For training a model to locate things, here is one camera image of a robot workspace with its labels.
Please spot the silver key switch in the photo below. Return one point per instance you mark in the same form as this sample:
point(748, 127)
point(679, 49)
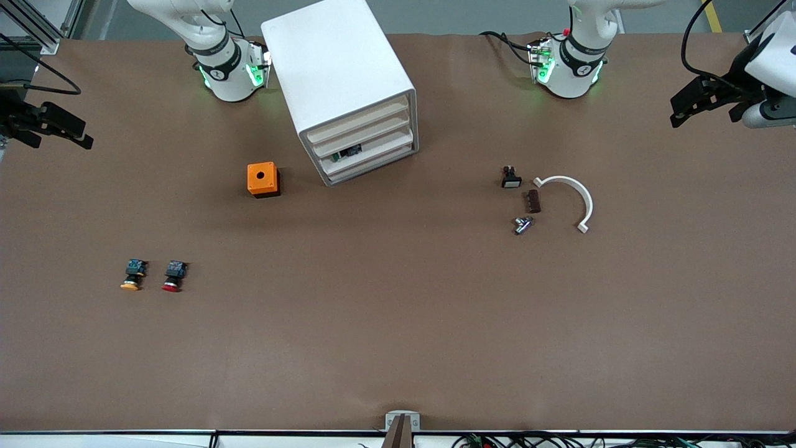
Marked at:
point(522, 224)

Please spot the white curved bracket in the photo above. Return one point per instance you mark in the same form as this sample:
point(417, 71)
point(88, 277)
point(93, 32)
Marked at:
point(581, 193)

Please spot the black switch with white face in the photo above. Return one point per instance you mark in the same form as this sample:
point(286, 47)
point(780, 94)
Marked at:
point(511, 178)

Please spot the red push button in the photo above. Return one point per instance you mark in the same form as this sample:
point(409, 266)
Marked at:
point(173, 275)

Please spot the yellow push button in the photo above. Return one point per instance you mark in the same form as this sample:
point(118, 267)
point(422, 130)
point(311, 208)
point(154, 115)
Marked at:
point(133, 275)

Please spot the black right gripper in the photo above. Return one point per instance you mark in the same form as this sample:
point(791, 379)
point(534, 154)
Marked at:
point(13, 115)

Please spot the white drawer cabinet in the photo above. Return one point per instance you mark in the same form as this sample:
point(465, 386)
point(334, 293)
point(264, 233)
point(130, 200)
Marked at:
point(333, 59)

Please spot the green push button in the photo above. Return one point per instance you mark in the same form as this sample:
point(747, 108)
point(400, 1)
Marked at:
point(348, 152)

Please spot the orange button box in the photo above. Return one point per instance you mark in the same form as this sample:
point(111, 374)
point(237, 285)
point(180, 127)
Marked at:
point(261, 177)

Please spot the white drawer holding green button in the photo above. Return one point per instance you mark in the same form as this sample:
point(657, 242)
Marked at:
point(379, 149)

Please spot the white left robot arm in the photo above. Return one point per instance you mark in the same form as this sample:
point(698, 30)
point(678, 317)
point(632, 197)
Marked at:
point(569, 78)

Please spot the aluminium frame profile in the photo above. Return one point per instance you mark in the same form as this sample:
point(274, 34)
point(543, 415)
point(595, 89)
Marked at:
point(37, 25)
point(755, 31)

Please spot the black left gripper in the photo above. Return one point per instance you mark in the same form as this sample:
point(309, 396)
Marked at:
point(734, 88)

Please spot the brown terminal block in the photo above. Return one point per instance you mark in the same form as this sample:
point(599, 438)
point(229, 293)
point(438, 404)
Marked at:
point(532, 201)

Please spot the white empty drawer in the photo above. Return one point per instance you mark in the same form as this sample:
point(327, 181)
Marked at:
point(379, 163)
point(367, 116)

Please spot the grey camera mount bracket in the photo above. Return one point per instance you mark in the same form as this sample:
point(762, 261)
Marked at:
point(402, 424)

